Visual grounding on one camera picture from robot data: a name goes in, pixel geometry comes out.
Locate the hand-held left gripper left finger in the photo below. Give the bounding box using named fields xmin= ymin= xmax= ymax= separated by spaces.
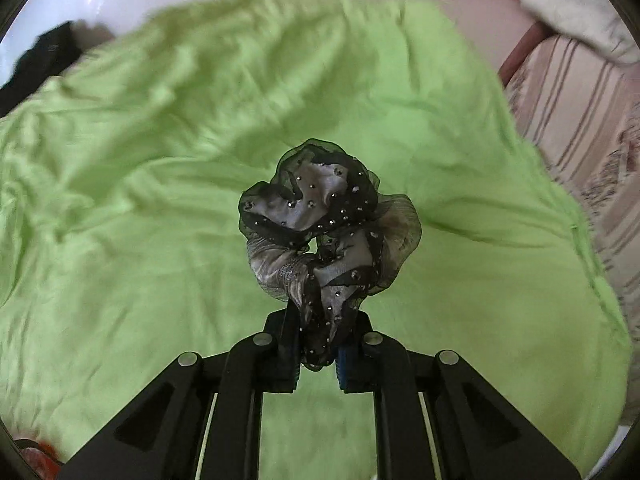
xmin=59 ymin=307 xmax=303 ymax=480

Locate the black cloth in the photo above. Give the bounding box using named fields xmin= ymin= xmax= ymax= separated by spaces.
xmin=0 ymin=20 xmax=88 ymax=116

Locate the red cardboard box lid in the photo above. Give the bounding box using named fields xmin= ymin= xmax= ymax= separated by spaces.
xmin=12 ymin=437 xmax=63 ymax=476

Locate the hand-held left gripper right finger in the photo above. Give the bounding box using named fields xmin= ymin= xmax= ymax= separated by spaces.
xmin=336 ymin=310 xmax=583 ymax=480

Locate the grey black organza scrunchie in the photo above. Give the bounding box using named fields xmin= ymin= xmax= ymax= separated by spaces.
xmin=237 ymin=137 xmax=422 ymax=372

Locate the green bed sheet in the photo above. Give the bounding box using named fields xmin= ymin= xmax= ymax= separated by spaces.
xmin=0 ymin=0 xmax=633 ymax=480

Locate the white pillow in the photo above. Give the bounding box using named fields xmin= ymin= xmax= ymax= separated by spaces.
xmin=517 ymin=0 xmax=636 ymax=66

